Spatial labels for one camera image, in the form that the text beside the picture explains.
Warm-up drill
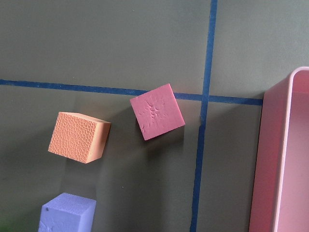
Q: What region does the far orange foam block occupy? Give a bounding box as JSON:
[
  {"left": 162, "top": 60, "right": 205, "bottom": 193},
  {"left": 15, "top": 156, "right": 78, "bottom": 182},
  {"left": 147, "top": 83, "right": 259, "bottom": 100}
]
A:
[{"left": 48, "top": 112, "right": 111, "bottom": 164}]

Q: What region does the purple foam block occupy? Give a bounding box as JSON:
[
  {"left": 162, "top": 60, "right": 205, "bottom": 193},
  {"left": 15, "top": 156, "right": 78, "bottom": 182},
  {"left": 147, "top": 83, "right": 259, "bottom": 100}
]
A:
[{"left": 38, "top": 193, "right": 97, "bottom": 232}]

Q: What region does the red plastic bin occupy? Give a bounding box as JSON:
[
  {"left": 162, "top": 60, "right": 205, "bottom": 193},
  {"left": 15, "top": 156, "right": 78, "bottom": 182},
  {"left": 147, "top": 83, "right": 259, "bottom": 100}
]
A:
[{"left": 249, "top": 67, "right": 309, "bottom": 232}]

